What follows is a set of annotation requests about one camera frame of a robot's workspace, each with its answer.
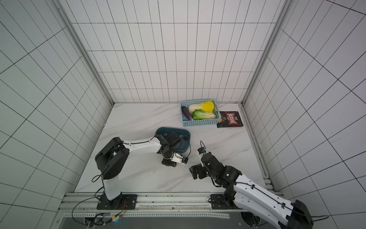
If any light blue perforated basket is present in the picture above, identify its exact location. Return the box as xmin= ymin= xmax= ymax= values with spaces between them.
xmin=180 ymin=99 xmax=221 ymax=127

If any purple eggplant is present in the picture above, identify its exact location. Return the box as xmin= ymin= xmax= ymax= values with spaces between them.
xmin=181 ymin=106 xmax=193 ymax=121

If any dark teal storage box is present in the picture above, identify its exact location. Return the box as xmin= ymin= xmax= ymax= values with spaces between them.
xmin=155 ymin=127 xmax=191 ymax=154

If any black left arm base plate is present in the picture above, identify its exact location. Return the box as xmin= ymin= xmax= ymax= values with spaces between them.
xmin=96 ymin=194 xmax=138 ymax=210

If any yellow napa cabbage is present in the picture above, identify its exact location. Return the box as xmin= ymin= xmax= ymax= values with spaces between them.
xmin=188 ymin=100 xmax=215 ymax=114

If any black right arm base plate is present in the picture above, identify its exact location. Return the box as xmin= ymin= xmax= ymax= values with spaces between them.
xmin=208 ymin=194 xmax=238 ymax=210

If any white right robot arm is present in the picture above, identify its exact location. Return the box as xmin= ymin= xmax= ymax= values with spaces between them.
xmin=189 ymin=147 xmax=314 ymax=229

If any green lettuce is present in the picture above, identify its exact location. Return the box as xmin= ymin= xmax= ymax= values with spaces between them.
xmin=192 ymin=109 xmax=216 ymax=120

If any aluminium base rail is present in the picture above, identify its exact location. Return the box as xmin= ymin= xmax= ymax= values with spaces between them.
xmin=51 ymin=192 xmax=295 ymax=229

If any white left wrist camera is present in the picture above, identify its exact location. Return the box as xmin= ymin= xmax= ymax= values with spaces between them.
xmin=171 ymin=152 xmax=188 ymax=164

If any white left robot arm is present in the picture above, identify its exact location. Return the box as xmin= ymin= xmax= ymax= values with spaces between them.
xmin=94 ymin=133 xmax=188 ymax=201

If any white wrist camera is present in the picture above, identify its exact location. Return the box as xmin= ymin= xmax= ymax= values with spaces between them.
xmin=197 ymin=147 xmax=206 ymax=167
xmin=171 ymin=152 xmax=188 ymax=164

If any black Kray chips bag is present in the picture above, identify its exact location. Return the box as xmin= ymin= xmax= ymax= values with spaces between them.
xmin=217 ymin=111 xmax=244 ymax=128

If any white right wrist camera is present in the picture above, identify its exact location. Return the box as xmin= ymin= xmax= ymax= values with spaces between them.
xmin=197 ymin=147 xmax=206 ymax=167

